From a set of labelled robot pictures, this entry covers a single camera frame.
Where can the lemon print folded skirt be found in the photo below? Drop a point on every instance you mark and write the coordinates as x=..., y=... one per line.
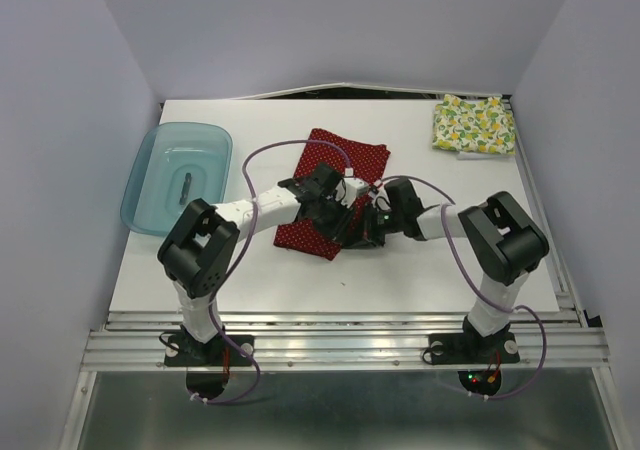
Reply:
x=484, y=126

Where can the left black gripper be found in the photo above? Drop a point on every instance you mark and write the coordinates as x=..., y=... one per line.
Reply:
x=339, y=226

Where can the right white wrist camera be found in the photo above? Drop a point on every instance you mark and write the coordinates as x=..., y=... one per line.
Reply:
x=378, y=198

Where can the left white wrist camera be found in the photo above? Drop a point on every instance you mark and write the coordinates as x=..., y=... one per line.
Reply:
x=351, y=188

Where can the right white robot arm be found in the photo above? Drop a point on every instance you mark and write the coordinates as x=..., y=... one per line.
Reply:
x=508, y=246

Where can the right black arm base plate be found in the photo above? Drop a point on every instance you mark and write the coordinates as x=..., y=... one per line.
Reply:
x=466, y=350

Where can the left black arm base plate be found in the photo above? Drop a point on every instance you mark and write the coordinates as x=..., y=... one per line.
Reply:
x=182, y=351

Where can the aluminium rail frame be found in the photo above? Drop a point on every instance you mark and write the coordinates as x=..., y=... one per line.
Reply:
x=349, y=379

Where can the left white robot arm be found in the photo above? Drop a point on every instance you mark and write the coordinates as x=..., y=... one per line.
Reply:
x=207, y=241

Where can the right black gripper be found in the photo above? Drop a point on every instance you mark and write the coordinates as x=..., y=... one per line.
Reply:
x=371, y=237

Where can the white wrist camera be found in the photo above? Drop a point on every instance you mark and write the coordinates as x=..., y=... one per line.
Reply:
x=351, y=188
x=378, y=198

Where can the teal plastic bin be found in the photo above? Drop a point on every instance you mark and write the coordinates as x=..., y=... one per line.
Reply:
x=150, y=204

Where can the small dark object in bin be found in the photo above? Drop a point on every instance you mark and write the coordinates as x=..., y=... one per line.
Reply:
x=185, y=189

